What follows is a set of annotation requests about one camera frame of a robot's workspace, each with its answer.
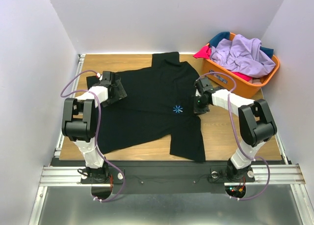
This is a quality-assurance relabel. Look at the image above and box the black t shirt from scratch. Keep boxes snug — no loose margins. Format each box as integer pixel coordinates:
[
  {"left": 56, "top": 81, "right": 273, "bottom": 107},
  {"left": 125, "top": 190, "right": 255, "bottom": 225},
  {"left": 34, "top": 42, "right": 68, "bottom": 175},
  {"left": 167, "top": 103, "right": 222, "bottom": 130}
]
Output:
[{"left": 98, "top": 52, "right": 206, "bottom": 162}]

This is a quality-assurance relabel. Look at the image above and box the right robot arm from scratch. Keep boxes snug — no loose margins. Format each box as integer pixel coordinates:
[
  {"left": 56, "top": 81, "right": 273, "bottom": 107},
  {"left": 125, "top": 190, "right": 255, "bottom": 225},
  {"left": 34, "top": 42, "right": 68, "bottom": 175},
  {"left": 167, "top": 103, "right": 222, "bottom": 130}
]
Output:
[{"left": 194, "top": 76, "right": 277, "bottom": 181}]

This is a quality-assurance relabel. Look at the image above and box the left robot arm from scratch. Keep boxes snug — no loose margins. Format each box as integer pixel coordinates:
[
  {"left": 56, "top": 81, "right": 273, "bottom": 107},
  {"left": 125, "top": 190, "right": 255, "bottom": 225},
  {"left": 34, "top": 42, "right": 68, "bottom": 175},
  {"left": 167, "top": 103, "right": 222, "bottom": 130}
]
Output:
[{"left": 60, "top": 71, "right": 127, "bottom": 184}]

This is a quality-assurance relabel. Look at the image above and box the pink t shirt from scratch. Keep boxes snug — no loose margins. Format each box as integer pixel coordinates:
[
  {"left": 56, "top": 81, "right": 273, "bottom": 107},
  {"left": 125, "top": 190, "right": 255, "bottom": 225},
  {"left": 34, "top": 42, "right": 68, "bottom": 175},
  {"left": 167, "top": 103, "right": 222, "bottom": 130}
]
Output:
[{"left": 193, "top": 45, "right": 211, "bottom": 59}]

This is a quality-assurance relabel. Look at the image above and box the orange laundry basket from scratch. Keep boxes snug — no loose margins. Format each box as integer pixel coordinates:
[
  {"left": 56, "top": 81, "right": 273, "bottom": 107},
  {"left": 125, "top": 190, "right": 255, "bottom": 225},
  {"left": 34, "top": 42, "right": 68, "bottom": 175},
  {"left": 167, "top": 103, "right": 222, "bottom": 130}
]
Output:
[{"left": 201, "top": 32, "right": 280, "bottom": 98}]

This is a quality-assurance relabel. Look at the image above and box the lavender t shirt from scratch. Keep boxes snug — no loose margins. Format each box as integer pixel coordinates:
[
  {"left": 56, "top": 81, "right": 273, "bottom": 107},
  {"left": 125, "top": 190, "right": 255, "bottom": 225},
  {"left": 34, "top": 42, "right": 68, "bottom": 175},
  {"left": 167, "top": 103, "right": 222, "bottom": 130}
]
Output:
[{"left": 210, "top": 34, "right": 276, "bottom": 78}]

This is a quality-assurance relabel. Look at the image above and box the dark blue t shirt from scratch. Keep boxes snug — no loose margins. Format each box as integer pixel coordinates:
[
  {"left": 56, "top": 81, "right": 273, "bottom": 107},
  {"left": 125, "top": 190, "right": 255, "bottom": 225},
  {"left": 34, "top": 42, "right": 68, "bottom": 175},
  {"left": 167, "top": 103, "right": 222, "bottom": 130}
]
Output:
[{"left": 209, "top": 31, "right": 230, "bottom": 48}]

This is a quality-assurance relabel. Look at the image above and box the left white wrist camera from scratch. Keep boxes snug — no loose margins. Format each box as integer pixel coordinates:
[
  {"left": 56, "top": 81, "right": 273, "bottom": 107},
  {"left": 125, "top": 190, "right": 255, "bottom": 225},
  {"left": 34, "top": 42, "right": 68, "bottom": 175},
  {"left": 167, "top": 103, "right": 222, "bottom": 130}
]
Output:
[{"left": 96, "top": 73, "right": 102, "bottom": 80}]

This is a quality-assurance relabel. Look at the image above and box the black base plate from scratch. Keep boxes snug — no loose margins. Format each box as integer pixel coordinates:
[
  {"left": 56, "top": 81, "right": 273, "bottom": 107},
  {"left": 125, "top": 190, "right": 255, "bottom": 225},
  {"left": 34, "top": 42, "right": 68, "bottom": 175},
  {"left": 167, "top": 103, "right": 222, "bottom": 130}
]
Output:
[{"left": 78, "top": 161, "right": 255, "bottom": 198}]

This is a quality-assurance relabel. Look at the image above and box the right side aluminium rail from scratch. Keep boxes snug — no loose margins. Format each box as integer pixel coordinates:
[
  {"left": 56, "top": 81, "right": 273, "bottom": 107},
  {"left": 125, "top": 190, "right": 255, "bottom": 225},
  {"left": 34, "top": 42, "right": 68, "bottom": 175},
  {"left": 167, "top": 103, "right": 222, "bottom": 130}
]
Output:
[{"left": 260, "top": 88, "right": 292, "bottom": 166}]

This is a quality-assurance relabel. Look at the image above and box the aluminium frame rail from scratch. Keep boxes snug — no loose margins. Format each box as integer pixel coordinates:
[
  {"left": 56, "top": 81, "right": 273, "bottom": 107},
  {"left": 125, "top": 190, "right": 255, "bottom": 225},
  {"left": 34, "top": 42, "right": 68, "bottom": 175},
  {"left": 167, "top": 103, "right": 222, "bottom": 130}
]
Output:
[{"left": 39, "top": 164, "right": 305, "bottom": 187}]

